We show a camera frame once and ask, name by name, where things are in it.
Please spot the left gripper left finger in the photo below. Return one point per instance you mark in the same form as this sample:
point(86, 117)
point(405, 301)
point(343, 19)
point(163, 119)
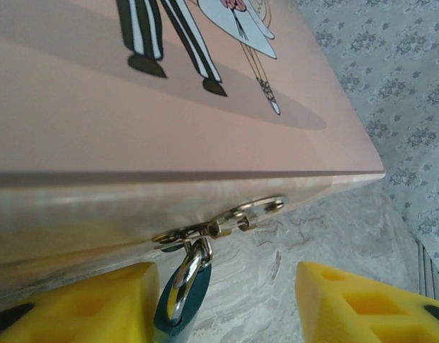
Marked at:
point(80, 311)

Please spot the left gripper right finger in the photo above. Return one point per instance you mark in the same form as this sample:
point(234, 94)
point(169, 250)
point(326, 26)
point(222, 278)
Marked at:
point(366, 307)

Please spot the blue padlock with silver shackle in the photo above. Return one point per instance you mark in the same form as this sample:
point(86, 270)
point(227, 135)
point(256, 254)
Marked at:
point(189, 296)

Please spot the silver box hasp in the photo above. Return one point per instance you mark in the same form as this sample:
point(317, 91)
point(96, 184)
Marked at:
point(237, 216)

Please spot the pink tin box with couple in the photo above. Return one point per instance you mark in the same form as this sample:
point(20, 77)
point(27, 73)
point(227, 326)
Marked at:
point(169, 143)

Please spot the aluminium table edge rail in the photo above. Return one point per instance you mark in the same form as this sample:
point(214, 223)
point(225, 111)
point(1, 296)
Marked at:
point(432, 271)

